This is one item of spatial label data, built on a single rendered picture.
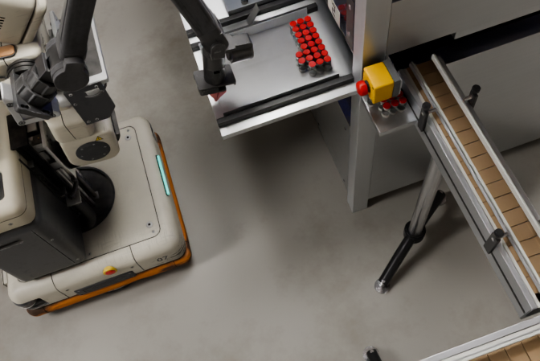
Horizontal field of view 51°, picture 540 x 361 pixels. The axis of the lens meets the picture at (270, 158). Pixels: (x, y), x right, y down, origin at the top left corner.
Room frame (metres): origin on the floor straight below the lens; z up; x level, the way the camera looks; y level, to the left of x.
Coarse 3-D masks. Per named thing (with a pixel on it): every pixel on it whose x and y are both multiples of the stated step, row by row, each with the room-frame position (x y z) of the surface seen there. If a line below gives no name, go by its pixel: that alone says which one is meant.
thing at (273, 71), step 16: (288, 16) 1.16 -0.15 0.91; (304, 16) 1.16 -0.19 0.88; (240, 32) 1.14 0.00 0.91; (256, 32) 1.14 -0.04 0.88; (272, 32) 1.13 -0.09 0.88; (288, 32) 1.12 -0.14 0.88; (256, 48) 1.09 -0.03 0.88; (272, 48) 1.07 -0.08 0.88; (288, 48) 1.06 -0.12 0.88; (240, 64) 1.04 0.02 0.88; (256, 64) 1.03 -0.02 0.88; (272, 64) 1.02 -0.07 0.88; (288, 64) 1.00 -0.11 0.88; (240, 80) 0.99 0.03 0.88; (256, 80) 0.97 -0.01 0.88; (272, 80) 0.96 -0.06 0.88; (288, 80) 0.95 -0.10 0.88; (304, 80) 0.94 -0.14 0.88; (320, 80) 0.90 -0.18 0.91; (224, 96) 0.94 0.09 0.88; (240, 96) 0.93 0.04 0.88; (256, 96) 0.92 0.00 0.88; (272, 96) 0.89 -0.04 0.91; (224, 112) 0.87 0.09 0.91
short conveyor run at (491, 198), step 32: (416, 96) 0.77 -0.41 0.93; (448, 96) 0.75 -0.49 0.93; (416, 128) 0.73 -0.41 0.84; (448, 128) 0.64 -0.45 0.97; (480, 128) 0.62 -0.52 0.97; (448, 160) 0.57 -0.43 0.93; (480, 160) 0.56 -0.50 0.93; (480, 192) 0.48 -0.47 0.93; (512, 192) 0.45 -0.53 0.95; (480, 224) 0.41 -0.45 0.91; (512, 224) 0.38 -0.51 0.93; (512, 256) 0.31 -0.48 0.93; (512, 288) 0.25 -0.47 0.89
